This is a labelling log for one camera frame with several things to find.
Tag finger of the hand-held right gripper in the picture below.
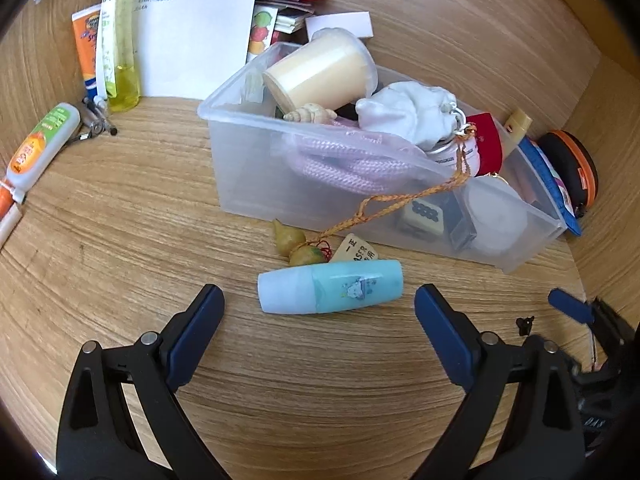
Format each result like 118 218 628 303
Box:
548 288 627 334

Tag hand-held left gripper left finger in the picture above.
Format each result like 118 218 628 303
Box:
56 284 226 480

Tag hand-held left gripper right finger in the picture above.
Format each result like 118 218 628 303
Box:
414 284 587 480

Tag light blue capped tube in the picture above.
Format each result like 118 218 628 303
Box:
257 259 404 316

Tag clear plastic box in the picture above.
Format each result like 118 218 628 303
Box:
198 42 569 275

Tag red cloth pouch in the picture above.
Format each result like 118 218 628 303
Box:
467 114 506 179

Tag wooden desktop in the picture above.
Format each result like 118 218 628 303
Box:
0 5 593 480

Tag small black box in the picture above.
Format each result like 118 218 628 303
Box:
446 195 477 254

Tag blue flat pouch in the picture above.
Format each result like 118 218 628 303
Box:
517 137 584 237

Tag white eraser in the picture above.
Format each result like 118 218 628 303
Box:
330 233 381 264

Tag mahjong tile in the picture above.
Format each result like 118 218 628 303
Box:
402 198 447 237

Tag black orange round case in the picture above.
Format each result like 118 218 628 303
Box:
540 131 599 219

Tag white round jar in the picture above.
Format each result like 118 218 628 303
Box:
431 140 482 177

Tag yellow plastic tube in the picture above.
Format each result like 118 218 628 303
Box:
502 108 533 159

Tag orange white marker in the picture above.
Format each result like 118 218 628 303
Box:
0 180 24 252

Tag white cloth pouch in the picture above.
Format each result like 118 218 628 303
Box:
355 81 469 152

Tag metal clippers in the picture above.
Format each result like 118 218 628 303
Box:
74 96 120 144

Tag green orange tube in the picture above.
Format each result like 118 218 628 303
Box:
5 102 82 194

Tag seashell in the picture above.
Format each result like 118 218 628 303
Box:
282 103 339 125

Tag yellow spray bottle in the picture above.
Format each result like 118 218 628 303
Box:
99 0 142 113

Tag cream plastic cup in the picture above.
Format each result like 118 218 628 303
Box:
262 27 377 114

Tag large white paper sheet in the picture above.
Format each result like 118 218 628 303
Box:
132 0 262 99

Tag orange sunscreen tube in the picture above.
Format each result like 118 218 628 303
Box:
71 4 109 102

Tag small white cardboard box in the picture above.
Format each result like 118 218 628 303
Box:
305 11 375 42

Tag stack of sticker sheets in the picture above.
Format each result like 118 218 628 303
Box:
247 0 332 55

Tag gourd charm with braided cord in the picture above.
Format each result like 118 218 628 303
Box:
272 124 477 267

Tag pink coiled cord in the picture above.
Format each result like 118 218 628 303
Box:
279 124 451 197

